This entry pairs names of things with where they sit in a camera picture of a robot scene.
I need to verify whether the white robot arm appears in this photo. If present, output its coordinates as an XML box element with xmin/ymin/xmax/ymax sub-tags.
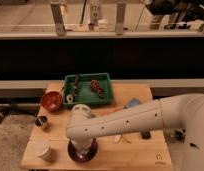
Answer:
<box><xmin>66</xmin><ymin>94</ymin><xmax>204</xmax><ymax>171</ymax></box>

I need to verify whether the white paper cup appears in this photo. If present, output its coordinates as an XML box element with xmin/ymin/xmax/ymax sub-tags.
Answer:
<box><xmin>35</xmin><ymin>140</ymin><xmax>52</xmax><ymax>160</ymax></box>

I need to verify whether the red bowl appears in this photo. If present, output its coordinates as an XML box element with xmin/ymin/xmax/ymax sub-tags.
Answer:
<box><xmin>40</xmin><ymin>91</ymin><xmax>63</xmax><ymax>112</ymax></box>

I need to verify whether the purple bowl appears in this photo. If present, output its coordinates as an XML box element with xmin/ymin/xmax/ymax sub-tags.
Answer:
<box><xmin>67</xmin><ymin>140</ymin><xmax>98</xmax><ymax>163</ymax></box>

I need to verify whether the small black block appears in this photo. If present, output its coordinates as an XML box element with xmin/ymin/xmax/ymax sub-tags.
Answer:
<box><xmin>141</xmin><ymin>131</ymin><xmax>151</xmax><ymax>139</ymax></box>

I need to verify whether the bunch of dark grapes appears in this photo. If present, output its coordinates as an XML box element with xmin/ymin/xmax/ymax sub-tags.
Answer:
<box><xmin>90</xmin><ymin>80</ymin><xmax>104</xmax><ymax>98</ymax></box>

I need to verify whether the dark utensil in tray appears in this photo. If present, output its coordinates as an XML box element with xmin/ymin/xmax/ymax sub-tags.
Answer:
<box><xmin>72</xmin><ymin>74</ymin><xmax>80</xmax><ymax>98</ymax></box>

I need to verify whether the blue sponge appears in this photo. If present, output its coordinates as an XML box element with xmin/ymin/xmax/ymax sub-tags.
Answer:
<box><xmin>124</xmin><ymin>98</ymin><xmax>141</xmax><ymax>108</ymax></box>

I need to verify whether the green plastic tray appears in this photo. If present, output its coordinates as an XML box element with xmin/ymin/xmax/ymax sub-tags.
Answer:
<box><xmin>63</xmin><ymin>73</ymin><xmax>114</xmax><ymax>108</ymax></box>

